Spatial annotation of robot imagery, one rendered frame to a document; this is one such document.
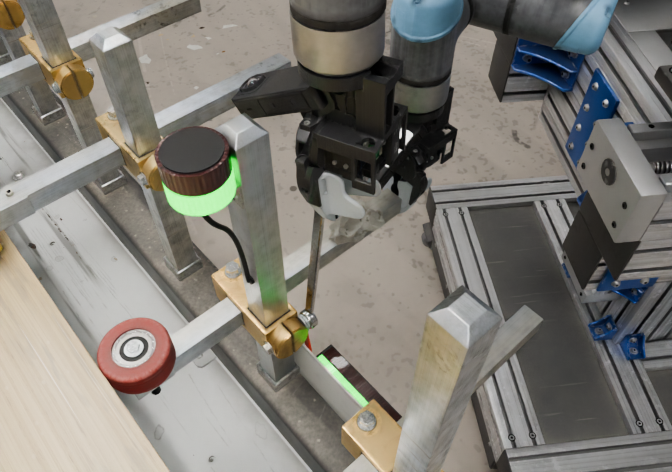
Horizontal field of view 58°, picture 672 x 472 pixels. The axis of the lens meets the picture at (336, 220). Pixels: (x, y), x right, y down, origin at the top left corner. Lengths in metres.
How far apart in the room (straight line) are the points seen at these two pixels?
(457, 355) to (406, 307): 1.38
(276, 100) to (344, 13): 0.13
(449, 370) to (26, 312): 0.52
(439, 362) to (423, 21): 0.38
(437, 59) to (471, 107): 1.72
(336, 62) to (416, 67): 0.24
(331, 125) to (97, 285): 0.70
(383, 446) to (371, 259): 1.22
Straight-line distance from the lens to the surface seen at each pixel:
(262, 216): 0.59
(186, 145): 0.52
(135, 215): 1.12
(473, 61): 2.67
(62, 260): 1.21
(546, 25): 0.76
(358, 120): 0.53
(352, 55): 0.48
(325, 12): 0.46
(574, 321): 1.62
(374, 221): 0.84
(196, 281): 1.00
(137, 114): 0.78
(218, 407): 0.98
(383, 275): 1.84
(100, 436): 0.69
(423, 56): 0.70
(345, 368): 0.90
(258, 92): 0.58
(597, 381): 1.55
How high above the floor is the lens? 1.51
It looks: 50 degrees down
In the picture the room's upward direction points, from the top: straight up
